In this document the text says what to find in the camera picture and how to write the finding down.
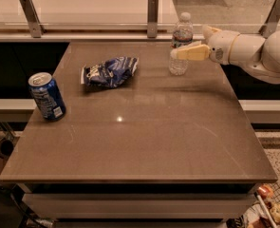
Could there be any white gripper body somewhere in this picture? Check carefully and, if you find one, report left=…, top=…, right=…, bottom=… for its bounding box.
left=208, top=30, right=240, bottom=65

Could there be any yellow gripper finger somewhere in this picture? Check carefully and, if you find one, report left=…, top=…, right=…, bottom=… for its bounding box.
left=170, top=45, right=210, bottom=61
left=202, top=25, right=221, bottom=43

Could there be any clear plastic water bottle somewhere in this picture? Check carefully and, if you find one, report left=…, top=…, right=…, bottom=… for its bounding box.
left=169, top=12, right=193, bottom=76

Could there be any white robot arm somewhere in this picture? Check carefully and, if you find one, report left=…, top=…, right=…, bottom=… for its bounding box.
left=171, top=26, right=280, bottom=85

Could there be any blue pepsi can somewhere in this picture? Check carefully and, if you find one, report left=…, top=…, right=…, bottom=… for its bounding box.
left=28, top=72, right=65, bottom=121

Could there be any blue crumpled chip bag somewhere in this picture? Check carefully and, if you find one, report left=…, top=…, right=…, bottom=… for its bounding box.
left=81, top=57, right=139, bottom=88

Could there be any glass railing panel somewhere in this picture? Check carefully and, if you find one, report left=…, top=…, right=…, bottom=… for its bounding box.
left=0, top=0, right=274, bottom=33

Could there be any middle metal railing bracket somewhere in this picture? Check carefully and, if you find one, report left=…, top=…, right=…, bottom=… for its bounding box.
left=147, top=0, right=159, bottom=38

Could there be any metal railing bracket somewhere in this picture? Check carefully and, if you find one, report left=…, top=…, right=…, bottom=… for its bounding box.
left=19, top=0, right=44, bottom=38
left=259, top=0, right=280, bottom=38
left=147, top=0, right=159, bottom=38

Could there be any right metal railing bracket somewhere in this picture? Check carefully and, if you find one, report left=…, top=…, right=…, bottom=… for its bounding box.
left=259, top=0, right=280, bottom=38

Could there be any left metal railing bracket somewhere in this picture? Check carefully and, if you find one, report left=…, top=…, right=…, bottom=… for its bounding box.
left=19, top=0, right=44, bottom=38

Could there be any wire basket with snacks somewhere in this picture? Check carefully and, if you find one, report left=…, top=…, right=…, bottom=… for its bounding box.
left=242, top=183, right=280, bottom=228

